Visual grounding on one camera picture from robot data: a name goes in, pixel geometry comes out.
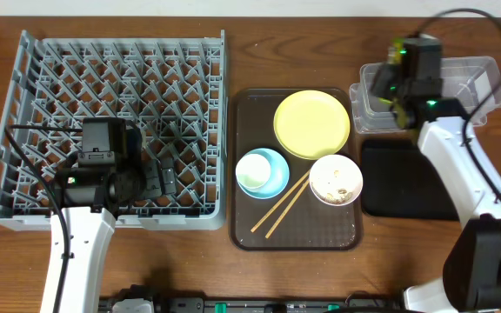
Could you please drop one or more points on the wooden chopstick upper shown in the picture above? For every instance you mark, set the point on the wooden chopstick upper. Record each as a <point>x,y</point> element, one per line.
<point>299,183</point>

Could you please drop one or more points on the clear plastic waste bin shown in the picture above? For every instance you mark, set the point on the clear plastic waste bin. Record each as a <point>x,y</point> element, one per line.
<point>468,79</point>

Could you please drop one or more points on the white bowl with food scraps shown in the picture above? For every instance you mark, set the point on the white bowl with food scraps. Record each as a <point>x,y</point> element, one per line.
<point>336,180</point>

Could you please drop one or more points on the white plastic cup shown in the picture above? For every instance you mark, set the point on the white plastic cup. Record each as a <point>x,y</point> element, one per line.
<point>253,171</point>

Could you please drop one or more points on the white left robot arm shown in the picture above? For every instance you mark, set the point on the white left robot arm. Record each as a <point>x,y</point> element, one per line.
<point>79,244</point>

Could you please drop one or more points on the yellow green snack wrapper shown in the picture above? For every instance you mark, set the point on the yellow green snack wrapper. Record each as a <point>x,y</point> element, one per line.
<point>389,82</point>

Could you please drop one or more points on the yellow round plate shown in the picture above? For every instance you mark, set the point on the yellow round plate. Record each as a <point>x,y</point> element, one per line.
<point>311,124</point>

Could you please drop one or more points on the wooden chopstick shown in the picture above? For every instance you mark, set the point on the wooden chopstick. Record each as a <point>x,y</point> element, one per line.
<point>286,211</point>
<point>299,183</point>

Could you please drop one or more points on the light blue saucer plate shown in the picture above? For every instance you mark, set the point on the light blue saucer plate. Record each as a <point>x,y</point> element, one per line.
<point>280,174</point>

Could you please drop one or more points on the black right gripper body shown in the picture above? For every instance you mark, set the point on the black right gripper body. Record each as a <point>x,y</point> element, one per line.
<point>381,83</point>

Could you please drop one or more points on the black waste tray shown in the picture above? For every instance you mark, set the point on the black waste tray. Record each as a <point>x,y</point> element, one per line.
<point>400,182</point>

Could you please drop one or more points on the grey plastic dishwasher rack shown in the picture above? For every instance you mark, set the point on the grey plastic dishwasher rack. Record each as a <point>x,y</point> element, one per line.
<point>173,89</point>

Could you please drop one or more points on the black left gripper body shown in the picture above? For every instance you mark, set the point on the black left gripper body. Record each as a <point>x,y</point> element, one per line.
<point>154,177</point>

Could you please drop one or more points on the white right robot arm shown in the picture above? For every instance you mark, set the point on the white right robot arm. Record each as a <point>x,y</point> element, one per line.
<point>471,279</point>

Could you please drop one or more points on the dark brown serving tray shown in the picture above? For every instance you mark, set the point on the dark brown serving tray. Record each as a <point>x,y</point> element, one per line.
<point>309,224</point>

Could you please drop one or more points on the wooden chopstick lower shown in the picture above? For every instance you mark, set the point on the wooden chopstick lower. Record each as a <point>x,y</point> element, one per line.
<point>286,211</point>

